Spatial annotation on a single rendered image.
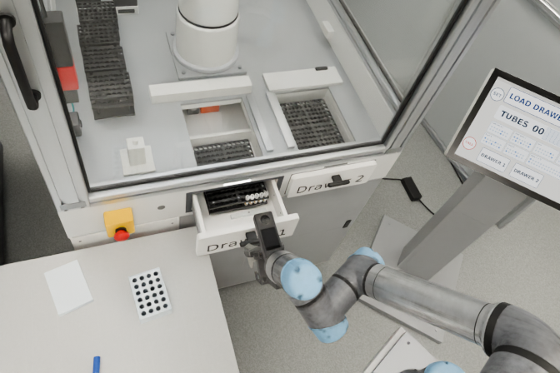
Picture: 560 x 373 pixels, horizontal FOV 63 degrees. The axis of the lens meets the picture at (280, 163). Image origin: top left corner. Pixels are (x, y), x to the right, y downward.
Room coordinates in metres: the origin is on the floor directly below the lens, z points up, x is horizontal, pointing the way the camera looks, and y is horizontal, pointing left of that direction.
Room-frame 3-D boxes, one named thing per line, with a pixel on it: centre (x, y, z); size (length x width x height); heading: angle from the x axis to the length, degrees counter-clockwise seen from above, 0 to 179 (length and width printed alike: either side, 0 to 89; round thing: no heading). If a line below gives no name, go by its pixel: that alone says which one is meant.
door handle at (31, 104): (0.47, 0.45, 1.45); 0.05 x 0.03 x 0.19; 32
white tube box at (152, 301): (0.39, 0.23, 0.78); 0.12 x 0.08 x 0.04; 38
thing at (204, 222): (0.78, 0.14, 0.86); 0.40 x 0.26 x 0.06; 32
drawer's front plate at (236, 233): (0.60, 0.03, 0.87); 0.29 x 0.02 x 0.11; 122
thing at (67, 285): (0.35, 0.44, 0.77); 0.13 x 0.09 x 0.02; 46
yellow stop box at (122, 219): (0.52, 0.36, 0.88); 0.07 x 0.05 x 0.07; 122
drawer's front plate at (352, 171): (0.88, -0.17, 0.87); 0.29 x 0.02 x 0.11; 122
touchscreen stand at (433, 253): (1.10, -0.78, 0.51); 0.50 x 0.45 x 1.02; 168
